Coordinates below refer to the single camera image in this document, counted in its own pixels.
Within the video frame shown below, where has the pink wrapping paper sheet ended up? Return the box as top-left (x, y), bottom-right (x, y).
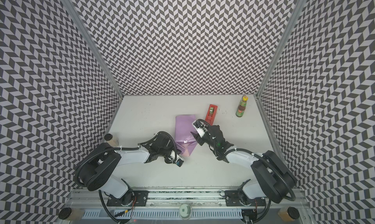
top-left (174, 115), bottom-right (197, 157)

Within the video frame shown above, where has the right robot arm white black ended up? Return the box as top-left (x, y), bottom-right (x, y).
top-left (191, 121), bottom-right (297, 205)

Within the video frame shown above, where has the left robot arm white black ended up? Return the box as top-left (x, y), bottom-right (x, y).
top-left (73, 131), bottom-right (184, 206)

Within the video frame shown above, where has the red tape dispenser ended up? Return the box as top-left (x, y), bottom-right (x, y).
top-left (205, 104), bottom-right (218, 125)

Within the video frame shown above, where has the green sauce bottle yellow cap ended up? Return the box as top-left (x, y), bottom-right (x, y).
top-left (236, 95), bottom-right (248, 118)

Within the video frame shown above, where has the small jar black lid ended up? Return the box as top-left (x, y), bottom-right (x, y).
top-left (104, 133), bottom-right (119, 147)

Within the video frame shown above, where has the round white button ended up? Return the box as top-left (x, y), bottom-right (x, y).
top-left (179, 203), bottom-right (192, 220)

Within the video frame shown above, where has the right corner jar black lid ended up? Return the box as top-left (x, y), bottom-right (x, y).
top-left (278, 207), bottom-right (300, 222)

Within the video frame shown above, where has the corner jar black lid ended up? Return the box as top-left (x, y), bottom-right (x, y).
top-left (278, 207), bottom-right (300, 222)
top-left (58, 207), bottom-right (85, 221)

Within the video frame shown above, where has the left corner jar black lid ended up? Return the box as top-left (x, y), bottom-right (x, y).
top-left (58, 207), bottom-right (85, 221)

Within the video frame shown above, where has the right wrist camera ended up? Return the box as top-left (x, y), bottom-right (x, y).
top-left (193, 119), bottom-right (207, 138)

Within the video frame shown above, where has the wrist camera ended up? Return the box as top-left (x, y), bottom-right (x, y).
top-left (171, 155), bottom-right (185, 167)
top-left (193, 119), bottom-right (207, 138)

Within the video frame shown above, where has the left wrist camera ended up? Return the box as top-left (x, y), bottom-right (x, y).
top-left (171, 155), bottom-right (185, 167)

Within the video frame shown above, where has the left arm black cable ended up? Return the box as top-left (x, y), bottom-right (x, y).
top-left (98, 189), bottom-right (121, 224)

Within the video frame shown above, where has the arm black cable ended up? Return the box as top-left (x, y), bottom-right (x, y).
top-left (98, 189), bottom-right (121, 224)
top-left (231, 147), bottom-right (296, 202)

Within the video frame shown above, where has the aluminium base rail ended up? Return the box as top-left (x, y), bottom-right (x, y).
top-left (65, 187), bottom-right (308, 210)

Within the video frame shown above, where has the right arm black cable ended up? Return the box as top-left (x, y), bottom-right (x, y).
top-left (231, 147), bottom-right (296, 202)

